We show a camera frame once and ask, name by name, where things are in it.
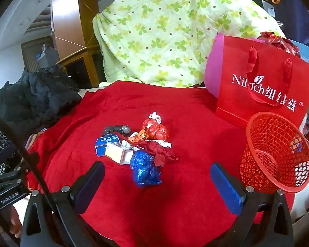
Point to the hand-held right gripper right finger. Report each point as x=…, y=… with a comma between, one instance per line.
x=226, y=190

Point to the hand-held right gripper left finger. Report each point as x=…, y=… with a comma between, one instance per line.
x=91, y=185

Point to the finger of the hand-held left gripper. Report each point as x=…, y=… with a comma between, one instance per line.
x=7, y=175

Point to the white and orange small box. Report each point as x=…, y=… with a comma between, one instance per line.
x=115, y=151

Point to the blue and white small box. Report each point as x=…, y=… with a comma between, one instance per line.
x=105, y=144

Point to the blue plastic bag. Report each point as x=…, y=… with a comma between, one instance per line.
x=144, y=167

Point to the grey wrapper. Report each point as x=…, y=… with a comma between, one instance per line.
x=118, y=129

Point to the orange wrapper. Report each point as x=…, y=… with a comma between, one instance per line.
x=137, y=136

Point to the dark red wrapper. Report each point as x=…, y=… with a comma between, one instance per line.
x=162, y=151

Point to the red mesh plastic basket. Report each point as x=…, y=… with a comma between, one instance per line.
x=273, y=131

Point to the red-orange plastic bag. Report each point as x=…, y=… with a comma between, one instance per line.
x=157, y=131

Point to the white tissue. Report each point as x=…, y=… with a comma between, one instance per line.
x=154, y=115

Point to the person's left hand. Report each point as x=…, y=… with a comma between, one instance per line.
x=16, y=223

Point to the red cloth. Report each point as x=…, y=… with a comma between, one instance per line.
x=182, y=121

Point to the black quilted jacket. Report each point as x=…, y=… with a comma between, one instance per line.
x=36, y=95

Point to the white bed sheet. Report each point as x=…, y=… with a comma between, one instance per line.
x=92, y=90

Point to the grey cabinet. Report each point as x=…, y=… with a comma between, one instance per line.
x=46, y=58

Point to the red paper gift bag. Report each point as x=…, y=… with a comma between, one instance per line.
x=267, y=64

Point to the dark red plastic bag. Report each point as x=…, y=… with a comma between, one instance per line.
x=275, y=42

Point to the curved wooden pillar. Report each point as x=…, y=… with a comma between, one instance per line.
x=64, y=18

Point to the green clover print quilt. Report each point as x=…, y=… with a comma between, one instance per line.
x=157, y=30

